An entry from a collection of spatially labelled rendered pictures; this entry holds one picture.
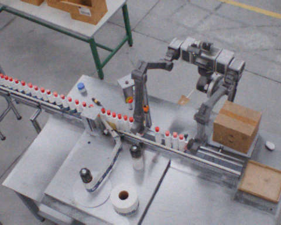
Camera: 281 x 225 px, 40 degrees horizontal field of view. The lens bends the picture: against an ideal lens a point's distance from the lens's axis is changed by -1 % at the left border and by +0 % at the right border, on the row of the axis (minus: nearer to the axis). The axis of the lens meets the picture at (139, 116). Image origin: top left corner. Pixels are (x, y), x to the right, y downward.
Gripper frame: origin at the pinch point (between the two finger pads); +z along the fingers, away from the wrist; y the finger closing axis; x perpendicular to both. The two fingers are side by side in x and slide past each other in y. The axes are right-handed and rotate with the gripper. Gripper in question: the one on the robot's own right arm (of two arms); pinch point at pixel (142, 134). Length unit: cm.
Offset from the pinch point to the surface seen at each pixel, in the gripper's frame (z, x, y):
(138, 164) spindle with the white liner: 1.2, -24.9, 9.0
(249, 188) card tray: 18, -2, 90
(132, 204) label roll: -1, -57, 21
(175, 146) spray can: 7.1, 4.5, 27.1
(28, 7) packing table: 25, 125, -221
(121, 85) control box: -45.8, 7.8, -15.8
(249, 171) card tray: 18, 12, 86
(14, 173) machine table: 18, -67, -90
